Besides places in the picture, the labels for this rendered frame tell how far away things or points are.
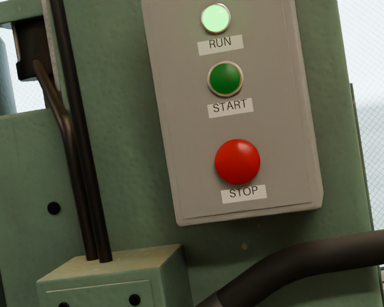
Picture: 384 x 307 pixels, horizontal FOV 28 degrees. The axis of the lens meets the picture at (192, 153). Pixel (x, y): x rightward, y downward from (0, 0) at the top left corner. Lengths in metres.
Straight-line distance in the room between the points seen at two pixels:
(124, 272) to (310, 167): 0.14
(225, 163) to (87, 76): 0.15
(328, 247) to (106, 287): 0.15
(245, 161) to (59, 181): 0.21
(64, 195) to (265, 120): 0.22
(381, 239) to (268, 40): 0.15
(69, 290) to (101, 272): 0.02
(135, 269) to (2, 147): 0.20
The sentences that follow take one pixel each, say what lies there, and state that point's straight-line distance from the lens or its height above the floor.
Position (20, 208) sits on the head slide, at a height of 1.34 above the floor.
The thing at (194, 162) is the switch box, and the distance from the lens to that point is 0.51.
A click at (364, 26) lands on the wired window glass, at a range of 2.11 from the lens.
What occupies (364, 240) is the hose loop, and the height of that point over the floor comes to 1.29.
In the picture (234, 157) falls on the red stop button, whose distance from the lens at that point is 0.50.
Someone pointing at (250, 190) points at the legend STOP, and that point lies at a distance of 0.51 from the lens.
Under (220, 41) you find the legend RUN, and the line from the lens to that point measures 0.51.
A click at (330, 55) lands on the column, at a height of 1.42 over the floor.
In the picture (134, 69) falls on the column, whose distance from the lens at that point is 0.58.
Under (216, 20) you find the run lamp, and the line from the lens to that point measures 0.50.
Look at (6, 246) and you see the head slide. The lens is 0.68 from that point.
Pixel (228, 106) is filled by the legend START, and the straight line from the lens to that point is 0.51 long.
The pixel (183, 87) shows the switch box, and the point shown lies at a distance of 0.51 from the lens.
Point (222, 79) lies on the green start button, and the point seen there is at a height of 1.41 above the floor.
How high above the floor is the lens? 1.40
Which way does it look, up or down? 3 degrees down
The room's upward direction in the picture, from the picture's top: 9 degrees counter-clockwise
